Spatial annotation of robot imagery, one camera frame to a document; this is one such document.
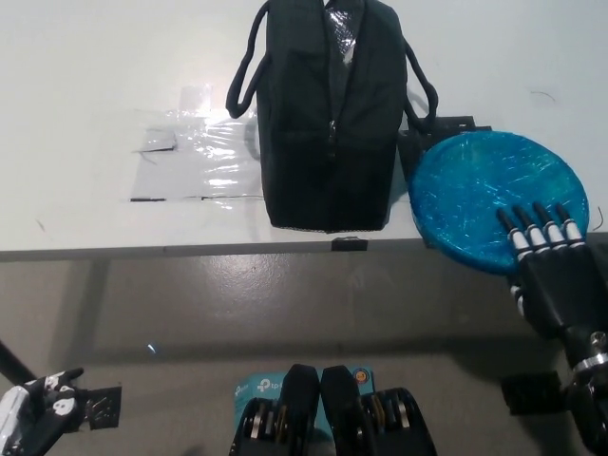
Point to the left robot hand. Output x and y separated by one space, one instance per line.
52 399

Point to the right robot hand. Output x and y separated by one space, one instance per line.
556 285

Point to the blue plastic-wrapped plate stack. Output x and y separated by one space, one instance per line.
475 190

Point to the black fabric bag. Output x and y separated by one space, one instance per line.
294 142

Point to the black floor tape patch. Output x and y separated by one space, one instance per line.
529 393
104 408

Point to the black table leg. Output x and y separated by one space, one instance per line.
14 358

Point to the large black tape patch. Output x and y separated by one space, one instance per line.
456 123

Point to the teal router box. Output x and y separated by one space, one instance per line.
259 387

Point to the small black tape strip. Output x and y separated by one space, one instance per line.
349 244

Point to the grey tape piece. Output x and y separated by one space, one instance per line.
157 141

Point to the clear plastic film sheet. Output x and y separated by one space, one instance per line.
214 161

